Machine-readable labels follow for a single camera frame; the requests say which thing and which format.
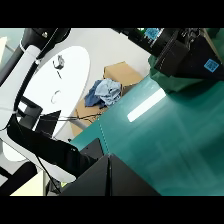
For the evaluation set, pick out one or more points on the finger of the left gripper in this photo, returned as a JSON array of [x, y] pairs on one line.
[[203, 66]]

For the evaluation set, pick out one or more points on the white round table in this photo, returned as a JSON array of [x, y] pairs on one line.
[[71, 73]]

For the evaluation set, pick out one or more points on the blue garment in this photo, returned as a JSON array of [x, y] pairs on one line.
[[105, 93]]

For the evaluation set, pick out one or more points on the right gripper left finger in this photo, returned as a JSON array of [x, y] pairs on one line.
[[95, 181]]

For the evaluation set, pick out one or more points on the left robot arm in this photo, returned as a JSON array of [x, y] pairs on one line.
[[20, 83]]

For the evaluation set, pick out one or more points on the dark green garment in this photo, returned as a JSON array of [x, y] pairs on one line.
[[168, 83]]

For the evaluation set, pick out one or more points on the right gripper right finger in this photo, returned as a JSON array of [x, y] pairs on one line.
[[126, 181]]

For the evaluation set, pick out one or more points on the cardboard box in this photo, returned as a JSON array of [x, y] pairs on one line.
[[121, 75]]

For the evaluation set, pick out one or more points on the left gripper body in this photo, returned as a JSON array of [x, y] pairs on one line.
[[173, 53]]

